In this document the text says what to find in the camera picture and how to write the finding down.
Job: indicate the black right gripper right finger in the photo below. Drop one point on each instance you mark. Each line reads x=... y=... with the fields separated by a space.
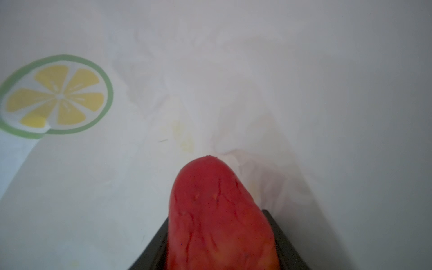
x=289 y=258

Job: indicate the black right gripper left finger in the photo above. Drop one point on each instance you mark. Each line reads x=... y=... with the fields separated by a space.
x=154 y=256

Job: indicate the red fake apple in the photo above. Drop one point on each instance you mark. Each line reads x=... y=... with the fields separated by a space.
x=214 y=223

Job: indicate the white plastic bag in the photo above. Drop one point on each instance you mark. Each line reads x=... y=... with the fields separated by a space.
x=322 y=108

